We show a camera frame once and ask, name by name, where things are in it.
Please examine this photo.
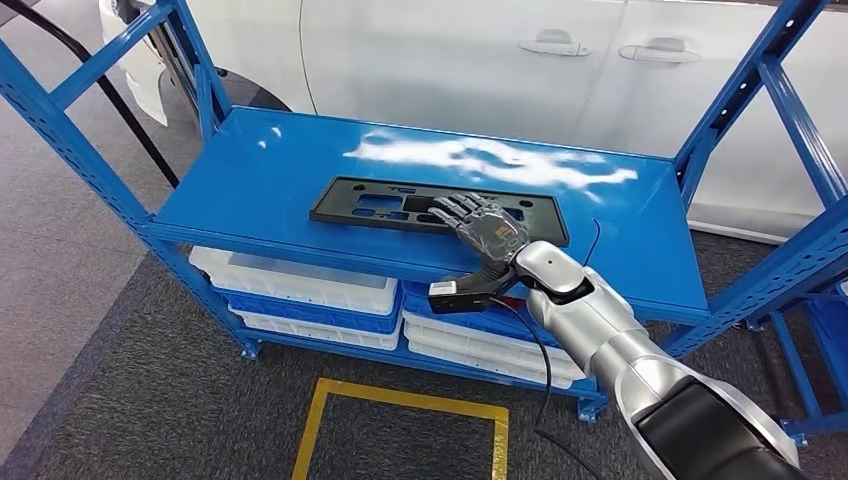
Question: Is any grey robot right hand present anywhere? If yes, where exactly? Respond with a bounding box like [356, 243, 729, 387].
[428, 191, 531, 266]

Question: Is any black plastic panel part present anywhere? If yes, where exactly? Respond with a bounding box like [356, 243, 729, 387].
[309, 176, 571, 248]

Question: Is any blue metal shelf rack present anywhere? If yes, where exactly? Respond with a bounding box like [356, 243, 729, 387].
[0, 0, 848, 452]

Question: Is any blue wheeled shelf rack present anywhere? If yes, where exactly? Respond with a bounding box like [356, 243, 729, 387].
[748, 284, 848, 448]

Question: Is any white car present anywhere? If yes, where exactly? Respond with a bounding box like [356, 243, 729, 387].
[99, 0, 848, 243]

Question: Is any thin black wire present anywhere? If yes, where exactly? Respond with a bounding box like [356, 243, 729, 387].
[581, 218, 602, 268]

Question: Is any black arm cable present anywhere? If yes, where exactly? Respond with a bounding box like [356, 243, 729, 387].
[490, 298, 601, 480]

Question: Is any thick black hose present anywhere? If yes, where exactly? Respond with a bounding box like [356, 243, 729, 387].
[0, 0, 181, 191]

